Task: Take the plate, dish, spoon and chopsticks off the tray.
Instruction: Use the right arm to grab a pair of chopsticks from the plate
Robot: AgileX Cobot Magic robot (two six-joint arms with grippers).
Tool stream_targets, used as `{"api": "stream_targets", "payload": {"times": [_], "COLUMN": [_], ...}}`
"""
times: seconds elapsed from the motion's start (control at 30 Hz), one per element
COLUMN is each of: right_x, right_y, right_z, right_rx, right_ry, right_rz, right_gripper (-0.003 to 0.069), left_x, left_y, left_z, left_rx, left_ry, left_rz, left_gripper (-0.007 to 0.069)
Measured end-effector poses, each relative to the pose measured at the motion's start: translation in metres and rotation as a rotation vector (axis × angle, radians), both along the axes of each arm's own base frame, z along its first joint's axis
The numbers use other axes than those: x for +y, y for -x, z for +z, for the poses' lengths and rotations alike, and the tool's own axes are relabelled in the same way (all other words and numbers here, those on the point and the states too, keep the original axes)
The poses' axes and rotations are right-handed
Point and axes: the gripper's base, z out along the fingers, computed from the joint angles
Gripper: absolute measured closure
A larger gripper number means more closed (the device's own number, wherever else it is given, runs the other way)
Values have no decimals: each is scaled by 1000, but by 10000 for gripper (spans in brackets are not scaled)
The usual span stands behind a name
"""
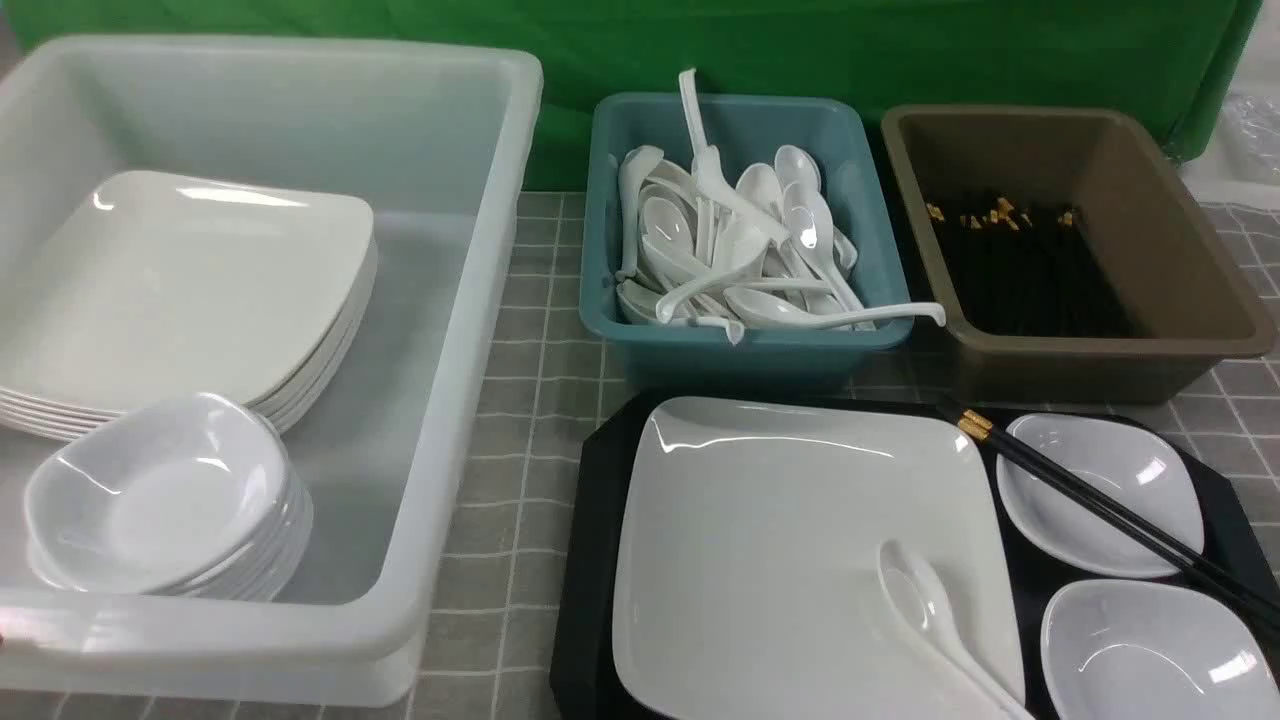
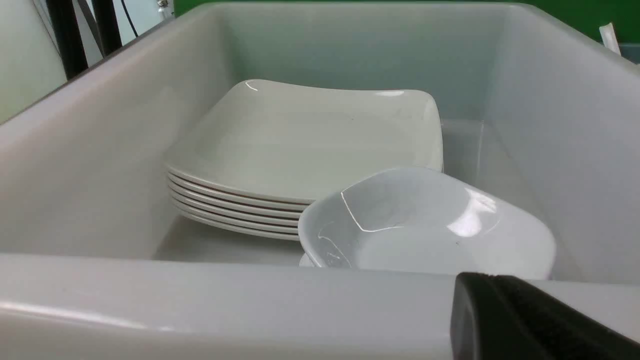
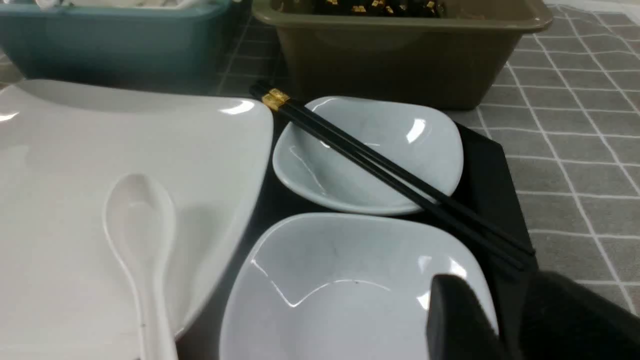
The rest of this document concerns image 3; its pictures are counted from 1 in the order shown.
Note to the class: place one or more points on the black plastic serving tray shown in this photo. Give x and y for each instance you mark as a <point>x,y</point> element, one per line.
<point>486,187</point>

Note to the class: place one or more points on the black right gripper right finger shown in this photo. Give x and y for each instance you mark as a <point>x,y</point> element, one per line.
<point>562,320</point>

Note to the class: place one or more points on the white ceramic soup spoon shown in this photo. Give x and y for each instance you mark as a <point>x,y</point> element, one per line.
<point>140,223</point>

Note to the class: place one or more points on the brown plastic chopstick bin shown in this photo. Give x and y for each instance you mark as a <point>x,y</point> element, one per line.
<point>446,63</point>

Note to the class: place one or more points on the black chopstick gold band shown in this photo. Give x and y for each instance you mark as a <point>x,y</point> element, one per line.
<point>400,172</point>

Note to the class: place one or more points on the large white square plate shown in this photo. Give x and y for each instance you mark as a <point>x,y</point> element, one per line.
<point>64,295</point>

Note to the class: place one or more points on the pile of black chopsticks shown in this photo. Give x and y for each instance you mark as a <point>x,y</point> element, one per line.
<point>381,8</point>

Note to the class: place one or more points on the grey checked tablecloth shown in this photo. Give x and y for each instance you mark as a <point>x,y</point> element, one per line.
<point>565,108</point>

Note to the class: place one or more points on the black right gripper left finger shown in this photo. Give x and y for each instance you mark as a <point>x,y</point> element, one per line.
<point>457,327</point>

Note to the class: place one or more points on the teal plastic spoon bin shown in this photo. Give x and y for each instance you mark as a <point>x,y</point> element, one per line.
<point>175,51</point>

